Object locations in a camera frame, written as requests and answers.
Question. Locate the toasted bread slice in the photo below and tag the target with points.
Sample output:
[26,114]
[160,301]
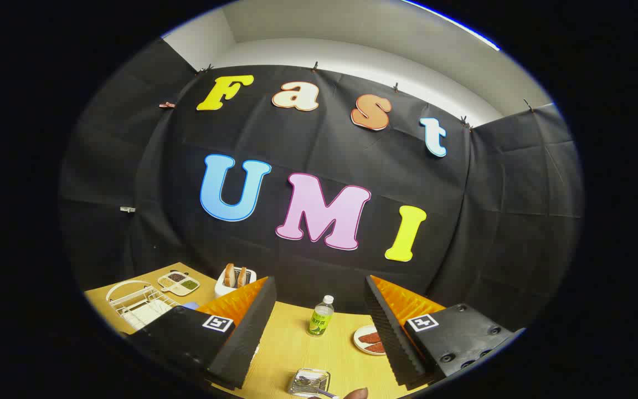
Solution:
[230,275]
[242,277]

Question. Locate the white divided bean tray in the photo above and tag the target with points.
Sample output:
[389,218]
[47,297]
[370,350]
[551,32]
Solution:
[178,282]

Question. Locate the white oval dish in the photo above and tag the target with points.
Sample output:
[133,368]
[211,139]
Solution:
[359,341]

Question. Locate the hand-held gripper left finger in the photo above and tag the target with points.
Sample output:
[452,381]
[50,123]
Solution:
[247,332]

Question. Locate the green label drink bottle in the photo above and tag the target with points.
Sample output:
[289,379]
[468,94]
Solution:
[319,321]

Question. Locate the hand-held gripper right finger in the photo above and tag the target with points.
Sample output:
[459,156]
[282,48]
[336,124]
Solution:
[385,338]

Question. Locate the white toaster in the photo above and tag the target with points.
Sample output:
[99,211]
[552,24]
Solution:
[222,289]

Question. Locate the red meat piece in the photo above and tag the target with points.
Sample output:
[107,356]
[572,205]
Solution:
[377,348]
[372,337]

